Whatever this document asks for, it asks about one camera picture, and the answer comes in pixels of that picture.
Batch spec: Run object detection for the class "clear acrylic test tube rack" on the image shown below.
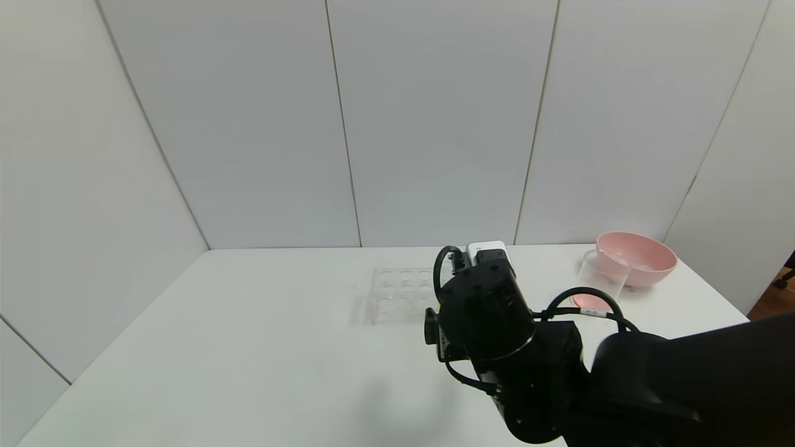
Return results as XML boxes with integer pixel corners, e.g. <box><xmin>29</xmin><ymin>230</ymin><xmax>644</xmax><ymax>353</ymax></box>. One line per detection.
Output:
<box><xmin>366</xmin><ymin>266</ymin><xmax>438</xmax><ymax>326</ymax></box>

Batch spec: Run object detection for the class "black camera cable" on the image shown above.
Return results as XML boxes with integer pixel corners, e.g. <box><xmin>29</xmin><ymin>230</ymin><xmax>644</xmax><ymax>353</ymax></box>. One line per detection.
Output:
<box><xmin>433</xmin><ymin>245</ymin><xmax>465</xmax><ymax>306</ymax></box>

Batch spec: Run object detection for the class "white wrist camera on bracket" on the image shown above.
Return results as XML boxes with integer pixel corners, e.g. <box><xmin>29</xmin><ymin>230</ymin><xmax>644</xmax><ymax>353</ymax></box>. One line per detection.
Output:
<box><xmin>466</xmin><ymin>241</ymin><xmax>514</xmax><ymax>269</ymax></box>

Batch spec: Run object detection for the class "clear glass beaker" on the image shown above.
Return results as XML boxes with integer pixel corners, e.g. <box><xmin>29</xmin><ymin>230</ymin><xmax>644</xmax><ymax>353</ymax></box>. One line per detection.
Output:
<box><xmin>571</xmin><ymin>250</ymin><xmax>629</xmax><ymax>314</ymax></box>

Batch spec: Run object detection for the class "black stand leg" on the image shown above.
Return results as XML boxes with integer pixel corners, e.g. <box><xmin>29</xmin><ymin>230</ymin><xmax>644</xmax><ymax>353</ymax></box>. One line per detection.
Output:
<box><xmin>775</xmin><ymin>251</ymin><xmax>795</xmax><ymax>289</ymax></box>

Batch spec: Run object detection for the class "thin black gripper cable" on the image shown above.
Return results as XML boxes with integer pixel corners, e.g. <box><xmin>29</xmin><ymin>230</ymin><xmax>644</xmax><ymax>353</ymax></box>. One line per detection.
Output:
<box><xmin>444</xmin><ymin>360</ymin><xmax>497</xmax><ymax>396</ymax></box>

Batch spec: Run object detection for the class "pink bowl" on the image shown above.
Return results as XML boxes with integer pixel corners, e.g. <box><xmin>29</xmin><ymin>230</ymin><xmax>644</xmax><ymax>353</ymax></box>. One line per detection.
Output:
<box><xmin>595</xmin><ymin>232</ymin><xmax>678</xmax><ymax>289</ymax></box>

